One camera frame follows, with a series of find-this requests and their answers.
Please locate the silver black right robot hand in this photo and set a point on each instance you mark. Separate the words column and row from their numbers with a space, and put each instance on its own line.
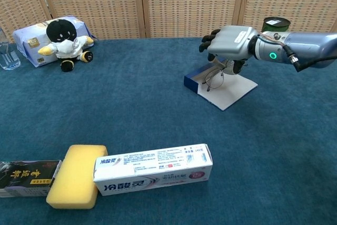
column 229, row 41

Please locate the thin metal frame eyeglasses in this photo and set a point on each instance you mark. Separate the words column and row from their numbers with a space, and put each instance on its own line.
column 214, row 81

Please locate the blue folding glasses case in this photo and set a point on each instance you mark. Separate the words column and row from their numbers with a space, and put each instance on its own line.
column 237, row 90

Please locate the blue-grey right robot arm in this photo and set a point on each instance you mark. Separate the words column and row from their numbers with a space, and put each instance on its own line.
column 310, row 46

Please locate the green canister with black lid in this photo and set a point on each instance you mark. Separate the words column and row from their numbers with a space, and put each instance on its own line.
column 276, row 24

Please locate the woven bamboo folding screen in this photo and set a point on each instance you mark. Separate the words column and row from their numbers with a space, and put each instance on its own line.
column 184, row 3

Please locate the teal carpet table cover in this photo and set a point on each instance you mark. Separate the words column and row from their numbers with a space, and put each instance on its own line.
column 131, row 103

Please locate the white toothpaste box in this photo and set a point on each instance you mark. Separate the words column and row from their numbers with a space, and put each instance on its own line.
column 152, row 172

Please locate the black head plush doll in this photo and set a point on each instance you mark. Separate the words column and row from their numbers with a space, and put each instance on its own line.
column 61, row 31

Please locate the lavender tissue pack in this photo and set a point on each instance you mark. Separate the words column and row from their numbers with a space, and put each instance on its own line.
column 26, row 40

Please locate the yellow sponge block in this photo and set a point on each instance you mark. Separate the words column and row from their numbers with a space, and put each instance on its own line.
column 73, row 177

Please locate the clear plastic water bottle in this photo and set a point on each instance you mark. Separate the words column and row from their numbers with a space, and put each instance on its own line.
column 9, row 56

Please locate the black box with gold lettering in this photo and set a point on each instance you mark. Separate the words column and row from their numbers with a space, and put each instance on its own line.
column 26, row 177

